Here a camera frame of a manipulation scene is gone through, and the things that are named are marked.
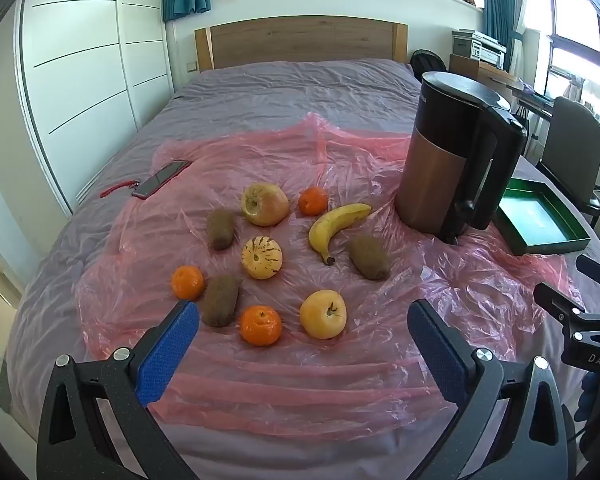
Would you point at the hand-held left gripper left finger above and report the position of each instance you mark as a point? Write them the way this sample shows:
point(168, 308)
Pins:
point(167, 355)

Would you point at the window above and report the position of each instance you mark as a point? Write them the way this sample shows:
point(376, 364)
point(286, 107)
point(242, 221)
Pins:
point(575, 20)

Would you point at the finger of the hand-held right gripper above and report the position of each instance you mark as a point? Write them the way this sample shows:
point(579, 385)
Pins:
point(555, 302)
point(597, 270)

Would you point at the black and steel kettle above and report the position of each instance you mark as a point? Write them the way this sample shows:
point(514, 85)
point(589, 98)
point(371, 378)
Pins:
point(430, 170)

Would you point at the reddish yellow apple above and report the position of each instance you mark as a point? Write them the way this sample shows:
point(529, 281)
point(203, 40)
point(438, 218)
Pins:
point(265, 203)

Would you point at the wooden headboard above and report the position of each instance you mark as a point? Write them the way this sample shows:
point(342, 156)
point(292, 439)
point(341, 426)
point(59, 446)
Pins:
point(300, 42)

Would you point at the person's right hand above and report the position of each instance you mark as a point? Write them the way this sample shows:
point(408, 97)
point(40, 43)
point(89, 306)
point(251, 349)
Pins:
point(587, 400)

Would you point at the kiwi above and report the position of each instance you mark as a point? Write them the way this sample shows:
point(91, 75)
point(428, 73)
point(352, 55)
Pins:
point(369, 256)
point(220, 300)
point(221, 229)

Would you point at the white wardrobe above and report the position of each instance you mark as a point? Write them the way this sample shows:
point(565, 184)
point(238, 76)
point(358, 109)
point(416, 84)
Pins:
point(90, 85)

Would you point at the smartphone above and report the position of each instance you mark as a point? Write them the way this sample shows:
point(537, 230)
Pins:
point(161, 179)

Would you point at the green tray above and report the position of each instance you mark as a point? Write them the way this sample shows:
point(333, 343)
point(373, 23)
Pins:
point(530, 215)

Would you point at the pink plastic sheet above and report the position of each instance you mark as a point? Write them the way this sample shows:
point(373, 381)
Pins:
point(280, 390)

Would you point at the banana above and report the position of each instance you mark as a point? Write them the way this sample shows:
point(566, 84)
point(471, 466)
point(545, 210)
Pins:
point(330, 225)

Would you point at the white printer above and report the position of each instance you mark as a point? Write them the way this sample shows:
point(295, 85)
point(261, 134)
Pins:
point(480, 47)

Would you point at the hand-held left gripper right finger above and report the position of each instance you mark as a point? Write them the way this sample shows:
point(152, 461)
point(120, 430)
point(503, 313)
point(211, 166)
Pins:
point(440, 355)

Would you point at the tangerine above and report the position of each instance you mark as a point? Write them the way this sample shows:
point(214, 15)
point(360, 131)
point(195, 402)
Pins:
point(313, 201)
point(261, 325)
point(187, 282)

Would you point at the wooden dresser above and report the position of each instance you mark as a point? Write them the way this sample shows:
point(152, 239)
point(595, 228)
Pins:
point(485, 75)

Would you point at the small striped yellow melon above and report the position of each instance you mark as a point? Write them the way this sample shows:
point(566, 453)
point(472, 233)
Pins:
point(262, 257)

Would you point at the grey chair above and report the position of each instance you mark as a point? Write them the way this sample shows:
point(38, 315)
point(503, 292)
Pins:
point(572, 140)

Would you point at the glass desk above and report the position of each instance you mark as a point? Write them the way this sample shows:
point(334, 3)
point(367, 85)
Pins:
point(530, 95)

